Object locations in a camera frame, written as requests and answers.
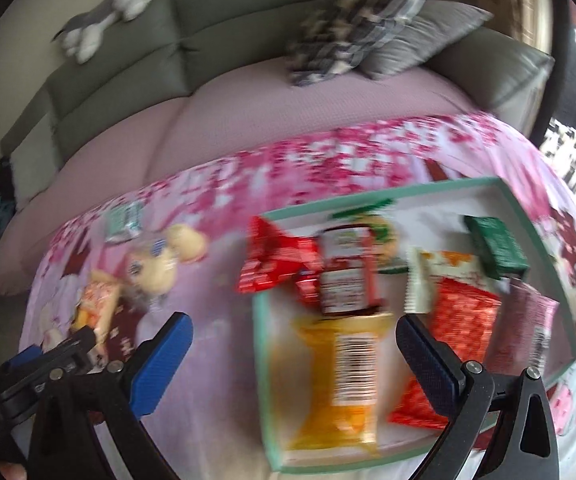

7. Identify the red patterned wafer packet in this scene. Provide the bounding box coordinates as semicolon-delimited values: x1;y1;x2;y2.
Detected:
388;278;501;430

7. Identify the pink snack packet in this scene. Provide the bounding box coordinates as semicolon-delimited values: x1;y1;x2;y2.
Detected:
484;278;559;376

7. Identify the orange swiss roll packet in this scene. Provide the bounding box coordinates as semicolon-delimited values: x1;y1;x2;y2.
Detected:
71;270;122;356

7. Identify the clear bag yellow bun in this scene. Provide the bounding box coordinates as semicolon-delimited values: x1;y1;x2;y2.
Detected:
125;240;177;310

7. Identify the yellow cake packet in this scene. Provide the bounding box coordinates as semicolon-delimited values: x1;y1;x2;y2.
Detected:
290;312;393;454

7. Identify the white green snack packet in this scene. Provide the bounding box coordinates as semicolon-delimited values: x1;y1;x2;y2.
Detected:
403;246;494;316

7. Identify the dark green small packet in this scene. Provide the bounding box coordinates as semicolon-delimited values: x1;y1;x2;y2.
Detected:
463;216;530;280

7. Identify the dark red cake packet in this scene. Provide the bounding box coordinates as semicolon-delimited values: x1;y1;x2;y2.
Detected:
317;223;381;316

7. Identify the green rice cracker packet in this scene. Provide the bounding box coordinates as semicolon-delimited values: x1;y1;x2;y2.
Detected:
329;198;407;274

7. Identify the red snack bag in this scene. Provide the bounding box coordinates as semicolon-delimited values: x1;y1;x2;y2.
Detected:
238;216;324;309

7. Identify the person's left hand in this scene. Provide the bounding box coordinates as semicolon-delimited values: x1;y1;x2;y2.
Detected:
0;462;27;480

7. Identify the pink floral cartoon tablecloth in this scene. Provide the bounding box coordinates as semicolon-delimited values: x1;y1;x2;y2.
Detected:
16;112;576;480

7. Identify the teal rimmed white tray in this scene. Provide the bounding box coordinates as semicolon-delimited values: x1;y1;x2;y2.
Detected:
251;175;576;476

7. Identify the small green white packet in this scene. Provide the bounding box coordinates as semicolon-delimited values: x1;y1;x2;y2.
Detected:
104;200;143;244

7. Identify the pink sofa seat cover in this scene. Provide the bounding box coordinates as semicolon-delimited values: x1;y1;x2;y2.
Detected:
0;58;477;295

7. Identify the plain grey cushion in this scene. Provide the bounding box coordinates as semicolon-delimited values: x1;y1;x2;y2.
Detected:
359;0;493;80

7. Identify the grey white plush toy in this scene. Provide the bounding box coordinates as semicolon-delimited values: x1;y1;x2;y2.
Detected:
52;0;152;64

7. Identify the black patterned cushion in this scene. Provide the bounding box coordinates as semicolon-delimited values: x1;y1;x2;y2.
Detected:
286;0;425;87

